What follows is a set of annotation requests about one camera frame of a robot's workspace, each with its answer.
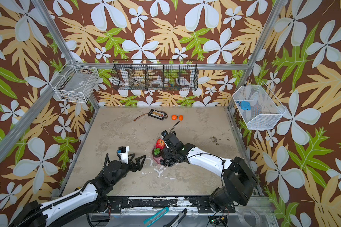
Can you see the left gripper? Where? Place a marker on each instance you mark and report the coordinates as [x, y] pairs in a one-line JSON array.
[[139, 166]]

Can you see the dark grape bunch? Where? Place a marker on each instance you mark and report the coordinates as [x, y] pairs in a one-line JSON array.
[[168, 162]]

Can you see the red apple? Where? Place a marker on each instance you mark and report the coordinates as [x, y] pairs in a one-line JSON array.
[[160, 144]]

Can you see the black wire basket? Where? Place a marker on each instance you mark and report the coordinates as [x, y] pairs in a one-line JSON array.
[[159, 75]]

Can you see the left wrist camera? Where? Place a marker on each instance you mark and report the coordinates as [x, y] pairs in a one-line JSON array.
[[122, 154]]

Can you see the black tray with items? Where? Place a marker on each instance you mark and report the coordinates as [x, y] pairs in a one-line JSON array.
[[160, 115]]

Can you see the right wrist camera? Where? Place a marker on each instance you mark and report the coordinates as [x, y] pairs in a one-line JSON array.
[[164, 134]]

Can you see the black grey tool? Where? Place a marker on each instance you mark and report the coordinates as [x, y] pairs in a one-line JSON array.
[[175, 222]]

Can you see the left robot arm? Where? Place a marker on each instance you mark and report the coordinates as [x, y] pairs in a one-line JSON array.
[[92, 197]]

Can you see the white wire basket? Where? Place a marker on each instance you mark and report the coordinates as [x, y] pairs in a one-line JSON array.
[[266, 108], [75, 83]]

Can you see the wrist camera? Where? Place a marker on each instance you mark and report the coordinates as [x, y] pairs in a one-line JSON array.
[[164, 134], [122, 154]]

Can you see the white wire basket left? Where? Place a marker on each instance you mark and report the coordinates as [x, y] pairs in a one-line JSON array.
[[75, 83]]

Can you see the blue object in basket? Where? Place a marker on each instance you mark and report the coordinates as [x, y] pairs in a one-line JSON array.
[[245, 105]]

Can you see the pink dotted plate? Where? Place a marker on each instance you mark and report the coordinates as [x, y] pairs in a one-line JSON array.
[[157, 160]]

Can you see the teal utility knife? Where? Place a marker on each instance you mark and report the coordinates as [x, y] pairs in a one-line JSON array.
[[150, 221]]

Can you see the white wire basket right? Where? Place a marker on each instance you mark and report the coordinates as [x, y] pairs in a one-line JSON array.
[[266, 108]]

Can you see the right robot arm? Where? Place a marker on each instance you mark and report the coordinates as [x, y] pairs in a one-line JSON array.
[[238, 180]]

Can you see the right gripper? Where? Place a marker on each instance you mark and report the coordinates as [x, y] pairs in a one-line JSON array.
[[166, 154]]

